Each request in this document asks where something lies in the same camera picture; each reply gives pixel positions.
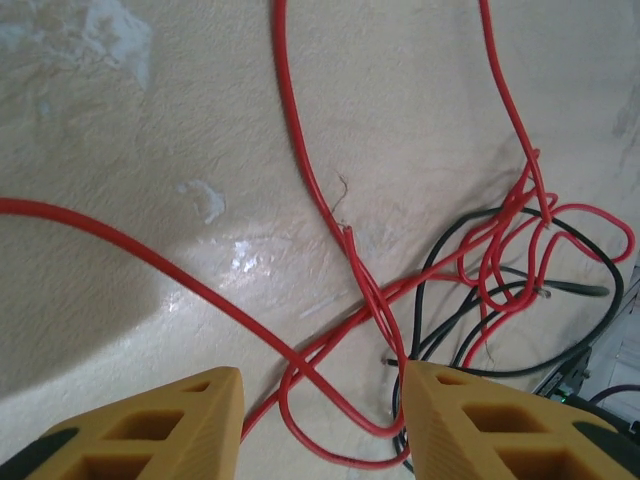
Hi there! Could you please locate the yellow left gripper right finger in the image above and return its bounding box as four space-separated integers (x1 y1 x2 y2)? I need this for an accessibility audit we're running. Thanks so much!
403 360 640 480

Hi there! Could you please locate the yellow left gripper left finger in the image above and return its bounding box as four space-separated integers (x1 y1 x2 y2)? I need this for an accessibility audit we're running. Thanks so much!
0 366 247 480

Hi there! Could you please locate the black cable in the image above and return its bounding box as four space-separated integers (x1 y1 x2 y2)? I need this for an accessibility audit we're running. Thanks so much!
412 207 626 377
497 267 611 300
382 282 531 471

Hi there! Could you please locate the red cable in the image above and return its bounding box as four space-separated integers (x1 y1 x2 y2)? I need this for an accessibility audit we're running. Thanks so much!
272 0 416 471
0 197 407 440
239 148 542 442
457 0 630 370

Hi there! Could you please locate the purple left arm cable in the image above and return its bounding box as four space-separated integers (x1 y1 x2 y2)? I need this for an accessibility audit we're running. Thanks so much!
588 382 640 405

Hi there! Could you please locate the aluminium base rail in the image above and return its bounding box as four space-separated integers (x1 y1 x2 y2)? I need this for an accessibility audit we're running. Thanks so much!
589 264 640 436

